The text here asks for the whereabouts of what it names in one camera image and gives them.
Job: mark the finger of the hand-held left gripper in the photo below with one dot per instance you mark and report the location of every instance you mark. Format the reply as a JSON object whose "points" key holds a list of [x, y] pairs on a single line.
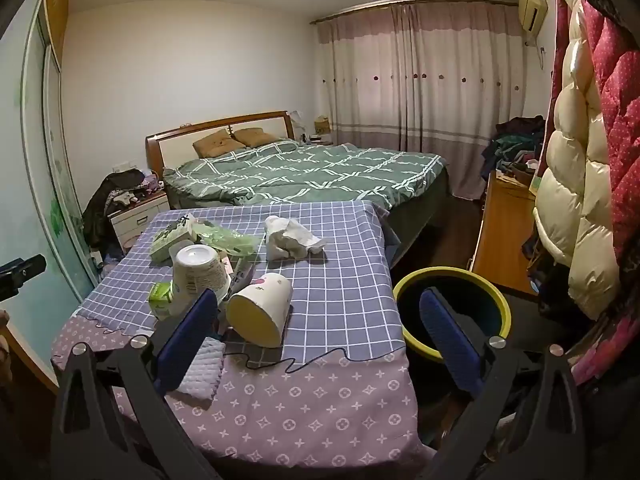
{"points": [[27, 266]]}

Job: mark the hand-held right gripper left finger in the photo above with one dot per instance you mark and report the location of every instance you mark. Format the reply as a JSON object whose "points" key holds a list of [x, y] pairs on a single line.
{"points": [[192, 325]]}

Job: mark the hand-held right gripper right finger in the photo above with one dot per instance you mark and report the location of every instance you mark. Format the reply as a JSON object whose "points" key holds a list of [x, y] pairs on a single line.
{"points": [[445, 335]]}

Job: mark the dark bin with yellow rim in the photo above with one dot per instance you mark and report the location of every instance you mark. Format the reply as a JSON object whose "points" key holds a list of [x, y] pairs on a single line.
{"points": [[450, 277]]}

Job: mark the white paper cup pink print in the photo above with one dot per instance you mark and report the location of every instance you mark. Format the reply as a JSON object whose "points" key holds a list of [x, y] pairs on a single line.
{"points": [[255, 310]]}

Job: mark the green plastic bag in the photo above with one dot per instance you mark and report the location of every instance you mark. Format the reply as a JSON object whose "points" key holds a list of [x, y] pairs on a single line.
{"points": [[225, 240]]}

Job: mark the green and white carton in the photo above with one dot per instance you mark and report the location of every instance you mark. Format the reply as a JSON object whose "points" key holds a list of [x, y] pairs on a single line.
{"points": [[161, 301]]}

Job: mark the white textured cloth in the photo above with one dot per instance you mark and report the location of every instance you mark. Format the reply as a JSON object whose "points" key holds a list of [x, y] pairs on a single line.
{"points": [[202, 370]]}

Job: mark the white printed paper bowl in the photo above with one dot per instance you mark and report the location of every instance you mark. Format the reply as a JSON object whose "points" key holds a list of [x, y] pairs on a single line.
{"points": [[197, 270]]}

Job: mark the dark grey packet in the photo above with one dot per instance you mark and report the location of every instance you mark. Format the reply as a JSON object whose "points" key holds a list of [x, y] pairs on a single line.
{"points": [[243, 275]]}

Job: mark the green tissue packet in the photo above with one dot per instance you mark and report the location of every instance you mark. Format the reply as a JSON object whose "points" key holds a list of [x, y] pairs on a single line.
{"points": [[170, 240]]}

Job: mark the wardrobe with sliding doors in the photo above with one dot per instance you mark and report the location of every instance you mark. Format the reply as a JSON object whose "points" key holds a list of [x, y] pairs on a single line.
{"points": [[30, 170]]}

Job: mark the dark jacket pile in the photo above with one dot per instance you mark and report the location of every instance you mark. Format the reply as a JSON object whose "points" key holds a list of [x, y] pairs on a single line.
{"points": [[107, 200]]}

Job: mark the white nightstand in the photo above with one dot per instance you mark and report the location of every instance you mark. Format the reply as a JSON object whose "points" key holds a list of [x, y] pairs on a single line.
{"points": [[135, 220]]}

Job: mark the wooden desk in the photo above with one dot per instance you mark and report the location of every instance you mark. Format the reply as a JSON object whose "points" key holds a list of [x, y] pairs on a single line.
{"points": [[505, 230]]}

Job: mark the black clothes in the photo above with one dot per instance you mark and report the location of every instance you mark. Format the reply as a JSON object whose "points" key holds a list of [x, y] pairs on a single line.
{"points": [[547, 270]]}

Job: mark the grey checked tablecloth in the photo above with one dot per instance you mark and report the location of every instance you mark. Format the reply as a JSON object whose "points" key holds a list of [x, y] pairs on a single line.
{"points": [[330, 285]]}

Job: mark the crumpled white tissue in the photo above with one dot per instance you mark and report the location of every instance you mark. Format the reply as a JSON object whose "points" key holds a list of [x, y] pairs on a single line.
{"points": [[287, 237]]}

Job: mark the wooden bed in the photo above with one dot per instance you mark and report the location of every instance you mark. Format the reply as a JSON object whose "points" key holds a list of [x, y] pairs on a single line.
{"points": [[175, 147]]}

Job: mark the brown pillow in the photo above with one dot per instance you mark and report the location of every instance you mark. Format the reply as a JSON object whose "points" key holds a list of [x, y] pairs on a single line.
{"points": [[217, 143], [257, 137]]}

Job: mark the green checked duvet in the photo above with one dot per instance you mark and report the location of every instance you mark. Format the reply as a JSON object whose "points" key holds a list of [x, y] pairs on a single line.
{"points": [[310, 170]]}

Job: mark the pile of clothes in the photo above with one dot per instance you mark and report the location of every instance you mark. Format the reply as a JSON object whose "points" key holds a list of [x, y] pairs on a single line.
{"points": [[515, 145]]}

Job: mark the cream puffer jacket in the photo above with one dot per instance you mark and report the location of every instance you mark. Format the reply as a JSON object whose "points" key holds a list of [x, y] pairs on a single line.
{"points": [[575, 160]]}

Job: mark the pink and white curtain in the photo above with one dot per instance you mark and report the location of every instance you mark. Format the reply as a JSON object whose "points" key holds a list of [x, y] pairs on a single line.
{"points": [[425, 100]]}

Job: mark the yellow tissue box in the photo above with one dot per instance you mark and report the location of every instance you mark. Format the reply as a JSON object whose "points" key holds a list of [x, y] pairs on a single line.
{"points": [[322, 124]]}

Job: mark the red quilted garment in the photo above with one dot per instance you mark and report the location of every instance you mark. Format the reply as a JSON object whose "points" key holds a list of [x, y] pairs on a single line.
{"points": [[620, 85]]}

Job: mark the cream air conditioner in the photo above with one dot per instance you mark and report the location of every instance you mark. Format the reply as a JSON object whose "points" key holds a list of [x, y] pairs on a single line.
{"points": [[532, 7]]}

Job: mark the wooden curtain rail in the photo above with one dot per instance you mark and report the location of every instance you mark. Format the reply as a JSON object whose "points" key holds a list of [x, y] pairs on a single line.
{"points": [[400, 6]]}

